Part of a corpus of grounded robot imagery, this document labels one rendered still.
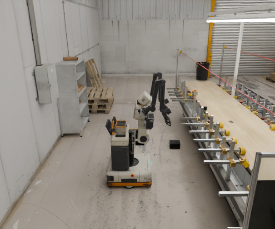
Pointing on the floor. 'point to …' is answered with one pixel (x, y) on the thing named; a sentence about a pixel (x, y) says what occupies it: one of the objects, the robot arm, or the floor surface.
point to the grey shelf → (67, 94)
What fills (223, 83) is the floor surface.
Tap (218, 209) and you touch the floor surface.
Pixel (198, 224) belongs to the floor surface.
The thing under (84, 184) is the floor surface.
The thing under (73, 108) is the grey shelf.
